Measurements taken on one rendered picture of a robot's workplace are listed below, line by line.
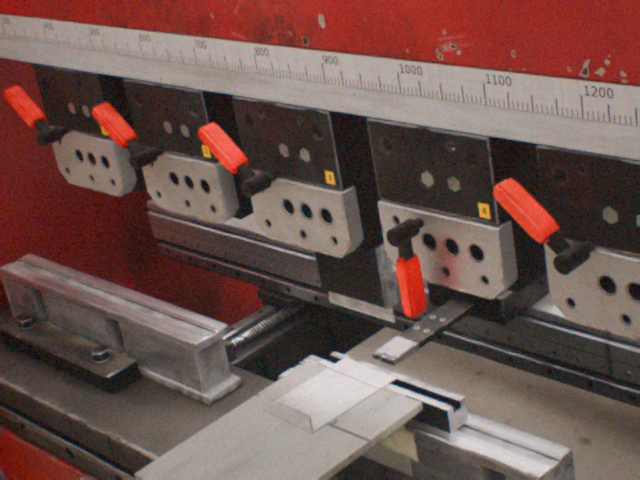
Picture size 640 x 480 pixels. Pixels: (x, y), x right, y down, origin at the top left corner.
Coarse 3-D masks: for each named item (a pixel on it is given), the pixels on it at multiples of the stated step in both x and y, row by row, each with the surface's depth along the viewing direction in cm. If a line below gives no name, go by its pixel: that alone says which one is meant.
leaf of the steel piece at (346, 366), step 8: (344, 360) 146; (352, 360) 146; (336, 368) 145; (344, 368) 145; (352, 368) 144; (360, 368) 144; (368, 368) 144; (352, 376) 143; (360, 376) 143; (368, 376) 142; (376, 376) 142; (384, 376) 142; (392, 376) 141; (368, 384) 141; (376, 384) 140; (384, 384) 140
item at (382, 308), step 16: (320, 256) 139; (352, 256) 135; (368, 256) 133; (384, 256) 133; (320, 272) 141; (336, 272) 138; (352, 272) 136; (368, 272) 134; (384, 272) 134; (336, 288) 140; (352, 288) 138; (368, 288) 136; (384, 288) 134; (336, 304) 142; (352, 304) 140; (368, 304) 138; (384, 304) 135
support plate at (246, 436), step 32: (288, 384) 144; (224, 416) 140; (256, 416) 139; (352, 416) 136; (384, 416) 134; (192, 448) 135; (224, 448) 134; (256, 448) 133; (288, 448) 132; (320, 448) 131; (352, 448) 130
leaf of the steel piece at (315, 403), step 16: (304, 384) 143; (320, 384) 142; (336, 384) 142; (352, 384) 141; (272, 400) 137; (288, 400) 140; (304, 400) 140; (320, 400) 139; (336, 400) 139; (352, 400) 138; (288, 416) 136; (304, 416) 133; (320, 416) 136; (336, 416) 136
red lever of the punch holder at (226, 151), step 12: (204, 132) 133; (216, 132) 133; (216, 144) 133; (228, 144) 133; (216, 156) 133; (228, 156) 132; (240, 156) 133; (228, 168) 133; (240, 168) 132; (252, 180) 131; (264, 180) 132; (252, 192) 131
